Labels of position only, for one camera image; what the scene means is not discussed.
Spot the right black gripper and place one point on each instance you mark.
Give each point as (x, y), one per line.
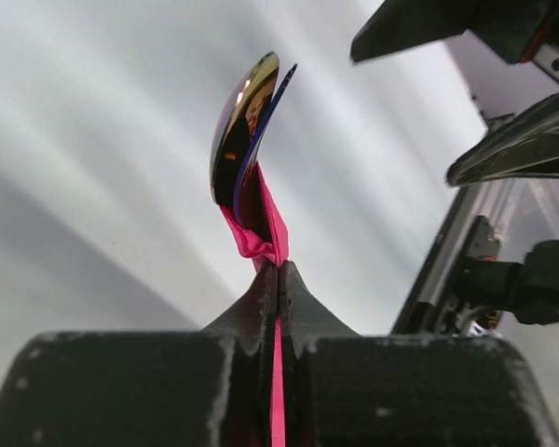
(518, 32)

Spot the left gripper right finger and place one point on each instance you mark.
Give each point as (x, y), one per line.
(344, 389)

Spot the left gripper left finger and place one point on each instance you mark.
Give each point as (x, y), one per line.
(206, 388)

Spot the pink paper napkin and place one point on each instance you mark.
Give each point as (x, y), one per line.
(262, 236)

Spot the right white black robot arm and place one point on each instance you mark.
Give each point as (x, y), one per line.
(487, 287)

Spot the aluminium rail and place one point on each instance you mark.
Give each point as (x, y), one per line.
(473, 226)

